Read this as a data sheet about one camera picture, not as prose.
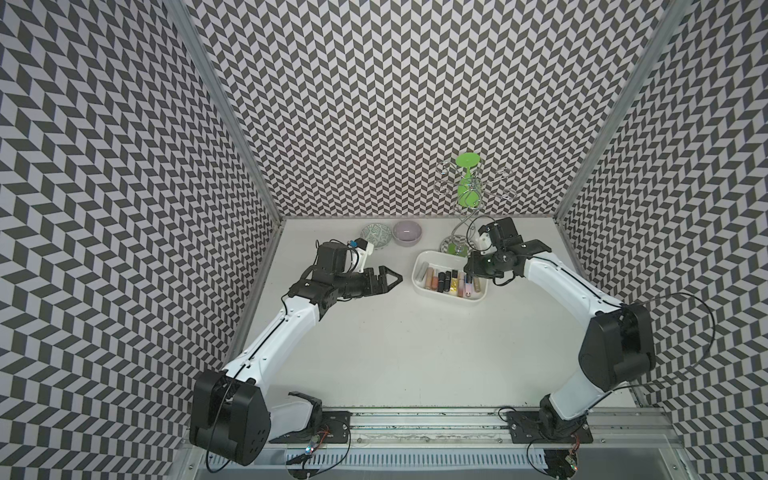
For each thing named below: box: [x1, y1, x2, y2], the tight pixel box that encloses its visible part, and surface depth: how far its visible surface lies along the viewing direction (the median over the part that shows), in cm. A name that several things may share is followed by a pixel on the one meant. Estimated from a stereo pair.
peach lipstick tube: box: [425, 267, 435, 290], surface depth 101 cm
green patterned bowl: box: [360, 223, 392, 248], surface depth 113 cm
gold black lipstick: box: [451, 270, 458, 295], surface depth 100 cm
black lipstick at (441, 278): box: [437, 272, 446, 293], surface depth 101 cm
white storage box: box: [411, 250, 489, 302], surface depth 101 cm
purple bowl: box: [392, 220, 423, 247], surface depth 110 cm
